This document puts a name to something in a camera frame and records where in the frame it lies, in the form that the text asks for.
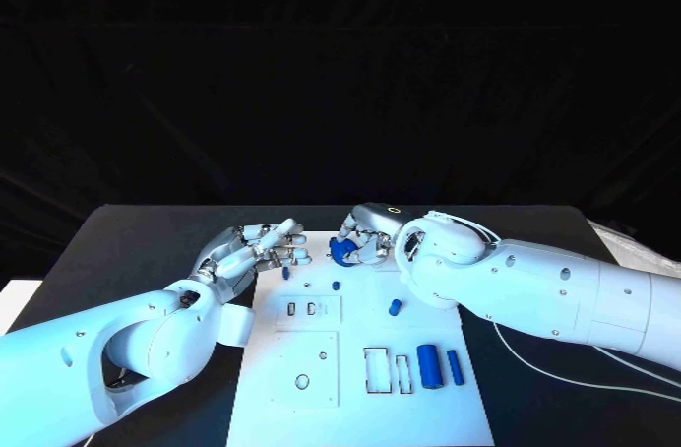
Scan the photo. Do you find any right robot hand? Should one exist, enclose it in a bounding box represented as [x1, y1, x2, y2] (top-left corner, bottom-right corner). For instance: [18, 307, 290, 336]
[336, 202, 431, 266]

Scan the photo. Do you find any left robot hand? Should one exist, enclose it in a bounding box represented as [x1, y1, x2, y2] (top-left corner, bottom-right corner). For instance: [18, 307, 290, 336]
[186, 218, 314, 305]

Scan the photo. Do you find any blue gear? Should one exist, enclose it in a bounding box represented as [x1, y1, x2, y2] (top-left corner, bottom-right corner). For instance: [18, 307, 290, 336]
[329, 236, 359, 268]

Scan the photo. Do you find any white task board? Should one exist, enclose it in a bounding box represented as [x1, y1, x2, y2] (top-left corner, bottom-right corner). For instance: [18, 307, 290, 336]
[227, 229, 496, 447]

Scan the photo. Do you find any thick long blue cylinder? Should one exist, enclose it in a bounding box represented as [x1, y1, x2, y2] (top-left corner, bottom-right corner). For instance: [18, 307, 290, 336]
[415, 344, 445, 390]

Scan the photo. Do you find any thin long blue cylinder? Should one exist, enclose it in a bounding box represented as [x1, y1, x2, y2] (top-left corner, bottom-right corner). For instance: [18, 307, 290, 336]
[445, 350, 466, 387]

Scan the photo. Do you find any white cable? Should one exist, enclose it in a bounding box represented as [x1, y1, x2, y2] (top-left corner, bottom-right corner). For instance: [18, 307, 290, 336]
[432, 210, 503, 244]
[591, 345, 681, 388]
[491, 321, 681, 399]

